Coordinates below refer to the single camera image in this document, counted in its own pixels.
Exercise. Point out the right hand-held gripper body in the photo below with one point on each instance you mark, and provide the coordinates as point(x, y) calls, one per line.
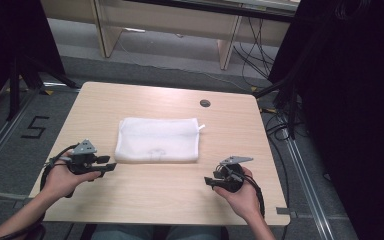
point(230, 178)

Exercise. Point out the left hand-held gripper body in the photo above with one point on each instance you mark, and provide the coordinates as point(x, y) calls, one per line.
point(83, 159)

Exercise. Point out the white towel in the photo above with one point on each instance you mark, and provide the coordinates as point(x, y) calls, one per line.
point(160, 140)

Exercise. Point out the person's right hand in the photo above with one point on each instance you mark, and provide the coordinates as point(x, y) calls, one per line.
point(243, 200)

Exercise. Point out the person's left hand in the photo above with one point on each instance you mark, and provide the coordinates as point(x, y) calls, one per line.
point(60, 180)

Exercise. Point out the grey tape strip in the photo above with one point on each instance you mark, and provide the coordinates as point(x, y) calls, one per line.
point(21, 203)
point(282, 211)

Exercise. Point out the person's legs in jeans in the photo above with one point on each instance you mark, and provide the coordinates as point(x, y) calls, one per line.
point(120, 232)

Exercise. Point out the black metal stand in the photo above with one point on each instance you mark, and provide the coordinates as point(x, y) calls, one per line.
point(14, 86)
point(291, 106)

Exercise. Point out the black curtain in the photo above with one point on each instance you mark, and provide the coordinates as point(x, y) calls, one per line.
point(353, 100)
point(0, 50)

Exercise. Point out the light wooden desk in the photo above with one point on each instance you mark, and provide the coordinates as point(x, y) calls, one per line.
point(166, 16)

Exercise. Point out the metal floor rail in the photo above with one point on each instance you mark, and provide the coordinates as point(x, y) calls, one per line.
point(308, 186)
point(3, 133)

